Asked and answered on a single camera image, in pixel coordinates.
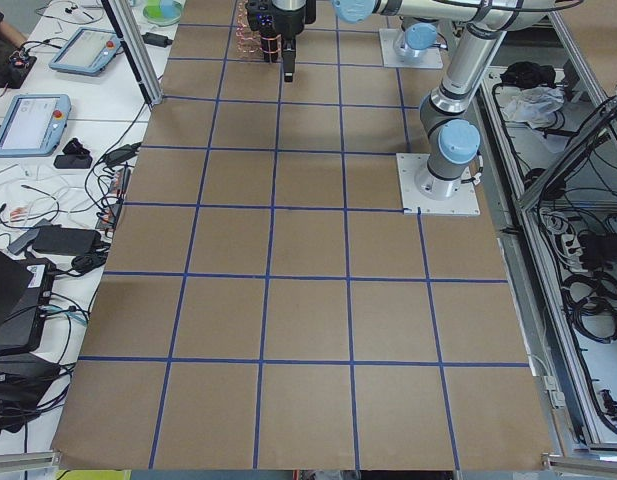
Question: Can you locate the teach pendant far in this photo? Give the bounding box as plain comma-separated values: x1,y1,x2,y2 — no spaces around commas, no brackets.
49,27,121,76

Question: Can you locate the copper wire wine basket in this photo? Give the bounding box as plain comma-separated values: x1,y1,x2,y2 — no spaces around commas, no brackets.
235,0,262,60

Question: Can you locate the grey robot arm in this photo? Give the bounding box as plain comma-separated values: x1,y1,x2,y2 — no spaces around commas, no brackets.
272,0,317,83
332,0,556,181

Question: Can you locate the black laptop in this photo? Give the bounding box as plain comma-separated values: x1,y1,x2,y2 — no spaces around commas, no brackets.
0,251,55,355

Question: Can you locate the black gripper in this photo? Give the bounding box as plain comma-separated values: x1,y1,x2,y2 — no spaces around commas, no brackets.
272,7,317,83

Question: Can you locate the green bowl with blocks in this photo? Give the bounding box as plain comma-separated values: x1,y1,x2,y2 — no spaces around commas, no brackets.
142,0,183,27

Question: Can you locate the black power adapter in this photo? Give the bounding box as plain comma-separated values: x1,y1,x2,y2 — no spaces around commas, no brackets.
142,32,173,48

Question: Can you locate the teach pendant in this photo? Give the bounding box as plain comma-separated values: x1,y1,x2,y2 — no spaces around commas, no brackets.
0,94,72,158
49,27,121,76

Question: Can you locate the dark wine bottle near slot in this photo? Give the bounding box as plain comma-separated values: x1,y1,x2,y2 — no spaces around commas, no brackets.
260,31,281,63

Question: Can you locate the aluminium frame post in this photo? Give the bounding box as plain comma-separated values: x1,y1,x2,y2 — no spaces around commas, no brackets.
102,0,163,108

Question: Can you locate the teach pendant near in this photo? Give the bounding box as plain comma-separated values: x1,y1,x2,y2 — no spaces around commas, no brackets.
0,94,72,158

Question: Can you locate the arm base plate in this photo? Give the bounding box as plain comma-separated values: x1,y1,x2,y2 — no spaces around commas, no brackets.
396,153,480,217
379,23,443,70

